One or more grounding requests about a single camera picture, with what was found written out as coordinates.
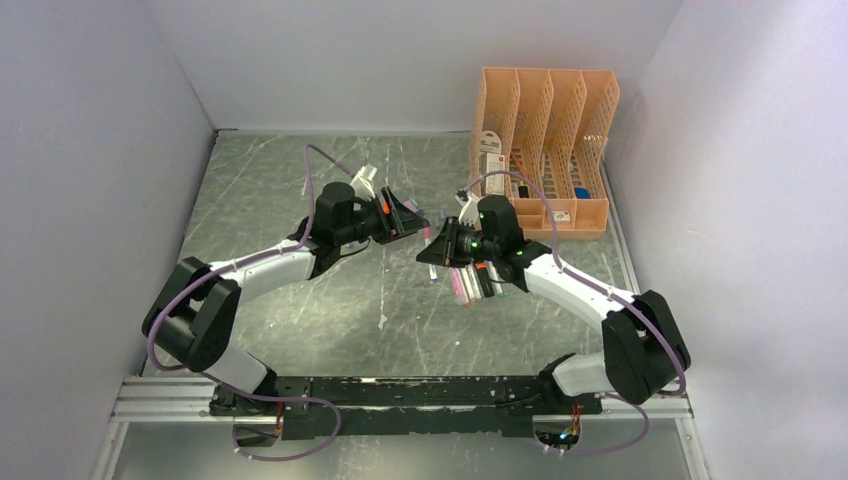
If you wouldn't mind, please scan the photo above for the purple highlighter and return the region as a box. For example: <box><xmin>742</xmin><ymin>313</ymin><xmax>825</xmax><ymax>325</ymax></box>
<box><xmin>448</xmin><ymin>268</ymin><xmax>468</xmax><ymax>306</ymax></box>

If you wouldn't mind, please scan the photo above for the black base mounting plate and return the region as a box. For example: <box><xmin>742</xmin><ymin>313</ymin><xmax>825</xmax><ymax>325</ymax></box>
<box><xmin>209</xmin><ymin>375</ymin><xmax>601</xmax><ymax>440</ymax></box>

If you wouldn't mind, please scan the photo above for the black orange highlighter body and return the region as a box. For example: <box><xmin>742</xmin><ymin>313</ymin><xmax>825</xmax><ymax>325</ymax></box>
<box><xmin>474</xmin><ymin>262</ymin><xmax>495</xmax><ymax>298</ymax></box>

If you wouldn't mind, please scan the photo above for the teal capped white marker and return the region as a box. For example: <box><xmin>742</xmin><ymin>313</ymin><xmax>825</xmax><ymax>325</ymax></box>
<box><xmin>486</xmin><ymin>262</ymin><xmax>504</xmax><ymax>297</ymax></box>

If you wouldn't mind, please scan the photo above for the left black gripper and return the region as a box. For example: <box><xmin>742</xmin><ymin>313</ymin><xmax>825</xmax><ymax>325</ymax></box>
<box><xmin>337</xmin><ymin>187</ymin><xmax>431</xmax><ymax>247</ymax></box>

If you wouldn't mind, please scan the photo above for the white packaged item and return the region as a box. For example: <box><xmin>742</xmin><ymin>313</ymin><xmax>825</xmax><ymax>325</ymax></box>
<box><xmin>478</xmin><ymin>130</ymin><xmax>506</xmax><ymax>196</ymax></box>

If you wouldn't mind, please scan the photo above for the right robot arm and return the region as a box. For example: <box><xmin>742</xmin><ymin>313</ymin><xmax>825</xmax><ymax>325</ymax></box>
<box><xmin>416</xmin><ymin>195</ymin><xmax>691</xmax><ymax>414</ymax></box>

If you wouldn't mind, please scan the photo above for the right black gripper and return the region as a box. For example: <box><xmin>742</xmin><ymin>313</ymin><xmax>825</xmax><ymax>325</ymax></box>
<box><xmin>419</xmin><ymin>217</ymin><xmax>500</xmax><ymax>269</ymax></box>

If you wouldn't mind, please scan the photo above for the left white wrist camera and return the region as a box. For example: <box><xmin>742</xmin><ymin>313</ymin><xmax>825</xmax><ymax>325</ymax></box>
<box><xmin>349</xmin><ymin>164</ymin><xmax>377</xmax><ymax>201</ymax></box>

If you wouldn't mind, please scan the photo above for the aluminium rail frame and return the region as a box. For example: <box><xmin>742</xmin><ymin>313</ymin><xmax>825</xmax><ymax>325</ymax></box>
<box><xmin>111</xmin><ymin>376</ymin><xmax>694</xmax><ymax>423</ymax></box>

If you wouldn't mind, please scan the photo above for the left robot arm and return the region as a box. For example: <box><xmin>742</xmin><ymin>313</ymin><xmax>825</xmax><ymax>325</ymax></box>
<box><xmin>142</xmin><ymin>182</ymin><xmax>429</xmax><ymax>416</ymax></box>

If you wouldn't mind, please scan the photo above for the green capped orange marker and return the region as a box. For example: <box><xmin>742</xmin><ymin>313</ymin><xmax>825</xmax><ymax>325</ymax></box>
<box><xmin>458</xmin><ymin>268</ymin><xmax>474</xmax><ymax>306</ymax></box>

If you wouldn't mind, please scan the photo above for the blue object in organizer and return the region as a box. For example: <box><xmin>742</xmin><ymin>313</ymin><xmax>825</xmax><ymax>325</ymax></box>
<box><xmin>574</xmin><ymin>187</ymin><xmax>592</xmax><ymax>199</ymax></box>

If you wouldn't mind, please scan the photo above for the orange mesh file organizer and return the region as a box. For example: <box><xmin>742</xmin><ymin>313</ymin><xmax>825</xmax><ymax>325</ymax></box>
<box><xmin>469</xmin><ymin>67</ymin><xmax>620</xmax><ymax>240</ymax></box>

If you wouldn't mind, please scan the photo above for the blue capped white marker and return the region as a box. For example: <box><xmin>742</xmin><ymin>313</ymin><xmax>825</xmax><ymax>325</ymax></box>
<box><xmin>465</xmin><ymin>265</ymin><xmax>480</xmax><ymax>302</ymax></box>

